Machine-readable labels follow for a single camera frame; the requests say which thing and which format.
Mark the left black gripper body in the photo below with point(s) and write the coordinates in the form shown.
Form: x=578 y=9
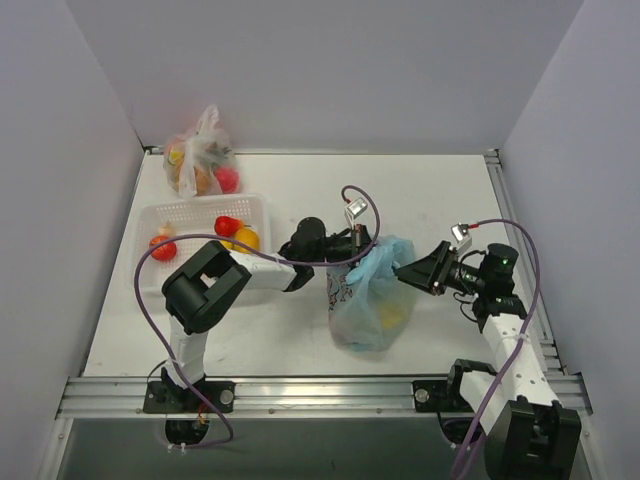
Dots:
x=357 y=242

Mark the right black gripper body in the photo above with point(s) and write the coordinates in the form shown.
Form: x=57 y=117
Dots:
x=441 y=268

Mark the light blue plastic bag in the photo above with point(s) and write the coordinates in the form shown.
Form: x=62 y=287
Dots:
x=368 y=307

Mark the orange lemon fruit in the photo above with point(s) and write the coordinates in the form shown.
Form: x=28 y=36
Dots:
x=245 y=240

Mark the red pear fruit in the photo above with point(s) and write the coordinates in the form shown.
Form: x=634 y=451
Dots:
x=227 y=226

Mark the red apple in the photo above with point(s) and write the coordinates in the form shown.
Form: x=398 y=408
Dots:
x=162 y=248

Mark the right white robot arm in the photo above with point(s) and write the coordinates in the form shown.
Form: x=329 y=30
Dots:
x=528 y=433

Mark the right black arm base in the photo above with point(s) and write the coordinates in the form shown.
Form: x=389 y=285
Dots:
x=435 y=395

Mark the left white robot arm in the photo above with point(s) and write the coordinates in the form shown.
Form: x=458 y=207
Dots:
x=202 y=290

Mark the clear bag of fruits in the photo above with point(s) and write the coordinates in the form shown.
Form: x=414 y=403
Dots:
x=201 y=161

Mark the white plastic basket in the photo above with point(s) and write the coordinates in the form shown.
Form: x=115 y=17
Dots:
x=195 y=216

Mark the small onion garlic toy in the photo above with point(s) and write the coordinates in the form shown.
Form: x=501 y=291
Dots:
x=167 y=230

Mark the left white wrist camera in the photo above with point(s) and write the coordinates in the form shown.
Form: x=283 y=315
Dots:
x=353 y=210

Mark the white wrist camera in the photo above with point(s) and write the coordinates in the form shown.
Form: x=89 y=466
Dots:
x=462 y=239
x=353 y=210

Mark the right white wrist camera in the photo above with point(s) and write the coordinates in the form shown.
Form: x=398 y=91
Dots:
x=462 y=239

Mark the aluminium front rail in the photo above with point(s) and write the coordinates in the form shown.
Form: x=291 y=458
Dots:
x=272 y=398

